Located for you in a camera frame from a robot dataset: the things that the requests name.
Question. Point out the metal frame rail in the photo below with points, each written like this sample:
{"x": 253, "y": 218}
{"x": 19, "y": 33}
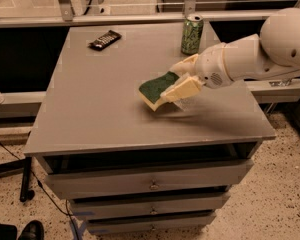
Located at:
{"x": 49, "y": 13}

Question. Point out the grey drawer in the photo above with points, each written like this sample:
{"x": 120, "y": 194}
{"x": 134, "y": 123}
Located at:
{"x": 156, "y": 206}
{"x": 150, "y": 223}
{"x": 147, "y": 180}

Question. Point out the green and yellow sponge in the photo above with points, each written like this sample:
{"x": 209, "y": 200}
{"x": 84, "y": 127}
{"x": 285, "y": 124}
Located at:
{"x": 152, "y": 90}

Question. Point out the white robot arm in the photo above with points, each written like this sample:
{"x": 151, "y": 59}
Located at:
{"x": 273, "y": 53}

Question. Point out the bottom grey drawer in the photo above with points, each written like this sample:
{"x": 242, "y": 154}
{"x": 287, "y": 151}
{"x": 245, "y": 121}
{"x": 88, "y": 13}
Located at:
{"x": 150, "y": 223}

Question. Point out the green drink can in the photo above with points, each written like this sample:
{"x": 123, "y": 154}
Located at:
{"x": 191, "y": 35}

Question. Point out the grey drawer cabinet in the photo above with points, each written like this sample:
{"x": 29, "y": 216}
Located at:
{"x": 93, "y": 119}

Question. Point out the black shoe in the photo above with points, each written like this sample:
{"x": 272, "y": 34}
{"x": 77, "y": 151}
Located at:
{"x": 34, "y": 230}

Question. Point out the black stand leg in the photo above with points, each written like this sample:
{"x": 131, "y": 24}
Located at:
{"x": 26, "y": 193}

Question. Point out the top grey drawer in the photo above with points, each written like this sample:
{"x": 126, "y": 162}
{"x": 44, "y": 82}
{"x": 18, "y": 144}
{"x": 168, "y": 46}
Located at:
{"x": 147, "y": 180}

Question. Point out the black snack bar wrapper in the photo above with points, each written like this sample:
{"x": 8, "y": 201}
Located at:
{"x": 105, "y": 40}

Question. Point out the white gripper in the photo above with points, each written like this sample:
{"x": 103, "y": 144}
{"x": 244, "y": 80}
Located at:
{"x": 210, "y": 66}

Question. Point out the middle grey drawer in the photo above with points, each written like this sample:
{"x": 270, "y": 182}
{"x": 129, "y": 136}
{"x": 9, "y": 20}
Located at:
{"x": 156, "y": 206}

